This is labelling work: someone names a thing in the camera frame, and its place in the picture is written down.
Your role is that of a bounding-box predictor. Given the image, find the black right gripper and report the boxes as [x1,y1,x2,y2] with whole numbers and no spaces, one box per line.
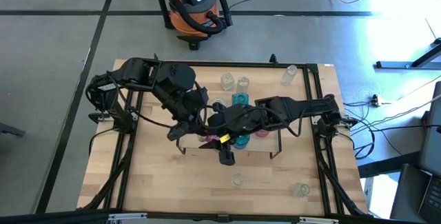
[198,103,266,167]

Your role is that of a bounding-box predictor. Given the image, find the black desk foot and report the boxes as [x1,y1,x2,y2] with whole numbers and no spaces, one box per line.
[375,37,441,70]
[357,151,423,179]

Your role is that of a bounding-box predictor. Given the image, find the black left base cable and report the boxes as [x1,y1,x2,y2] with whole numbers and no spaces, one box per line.
[88,127,117,156]

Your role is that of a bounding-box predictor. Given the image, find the clear slim glass vase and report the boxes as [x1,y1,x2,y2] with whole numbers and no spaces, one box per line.
[280,64,298,87]

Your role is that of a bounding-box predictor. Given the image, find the black floor cable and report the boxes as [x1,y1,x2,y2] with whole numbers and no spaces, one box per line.
[351,116,441,159]

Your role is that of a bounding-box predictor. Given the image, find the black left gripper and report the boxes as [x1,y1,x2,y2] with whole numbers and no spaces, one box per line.
[167,89,210,142]

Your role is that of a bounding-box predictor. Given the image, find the clear ribbed cylinder glass vase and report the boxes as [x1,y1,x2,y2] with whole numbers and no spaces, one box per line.
[232,172,245,188]

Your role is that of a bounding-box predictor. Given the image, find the grey upright panel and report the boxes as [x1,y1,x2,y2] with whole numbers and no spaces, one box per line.
[418,81,441,176]

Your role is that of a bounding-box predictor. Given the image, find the clear square glass vase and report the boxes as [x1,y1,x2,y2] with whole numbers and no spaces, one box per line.
[220,72,236,92]

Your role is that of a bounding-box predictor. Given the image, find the orange and black shop vacuum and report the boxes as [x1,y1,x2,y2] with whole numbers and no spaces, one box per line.
[161,0,234,51]

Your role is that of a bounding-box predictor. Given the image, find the black vacuum extension wand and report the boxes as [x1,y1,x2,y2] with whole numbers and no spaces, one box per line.
[151,0,175,30]

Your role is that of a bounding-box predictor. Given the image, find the silver frame strip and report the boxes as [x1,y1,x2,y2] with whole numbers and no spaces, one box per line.
[107,212,148,221]
[298,216,339,224]

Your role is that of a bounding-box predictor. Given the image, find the wooden shelf with black frame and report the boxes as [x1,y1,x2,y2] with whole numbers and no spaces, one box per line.
[176,97,283,160]

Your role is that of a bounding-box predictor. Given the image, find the teal square glass vase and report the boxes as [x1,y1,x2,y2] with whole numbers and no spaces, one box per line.
[231,92,250,107]

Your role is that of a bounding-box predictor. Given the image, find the clear wide round glass vase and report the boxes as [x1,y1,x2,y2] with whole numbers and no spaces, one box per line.
[210,96,227,110]

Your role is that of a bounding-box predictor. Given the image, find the teal round glass vase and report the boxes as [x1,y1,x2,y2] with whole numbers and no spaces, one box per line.
[232,134,251,150]

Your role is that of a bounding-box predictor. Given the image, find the clear smooth waisted glass vase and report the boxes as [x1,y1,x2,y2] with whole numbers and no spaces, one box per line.
[291,182,311,198]

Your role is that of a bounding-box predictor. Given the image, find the clear tall textured glass vase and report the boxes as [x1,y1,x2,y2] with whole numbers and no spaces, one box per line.
[236,76,249,96]

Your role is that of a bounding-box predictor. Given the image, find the dark grey furniture foot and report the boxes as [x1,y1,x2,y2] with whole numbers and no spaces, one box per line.
[0,122,27,138]

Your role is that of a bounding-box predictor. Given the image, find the dark grey control console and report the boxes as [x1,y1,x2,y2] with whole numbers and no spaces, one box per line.
[389,163,441,224]

